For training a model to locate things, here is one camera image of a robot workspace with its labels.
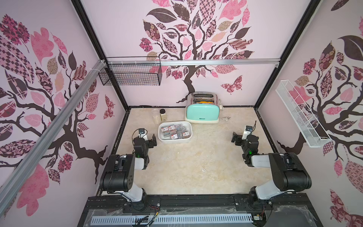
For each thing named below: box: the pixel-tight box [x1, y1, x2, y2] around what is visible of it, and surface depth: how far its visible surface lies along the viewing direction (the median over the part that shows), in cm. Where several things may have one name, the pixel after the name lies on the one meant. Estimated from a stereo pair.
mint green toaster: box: [184, 91, 221, 124], surface depth 106 cm
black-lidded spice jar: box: [159, 108, 167, 122], surface depth 109 cm
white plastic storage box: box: [157, 121, 193, 144], surface depth 102 cm
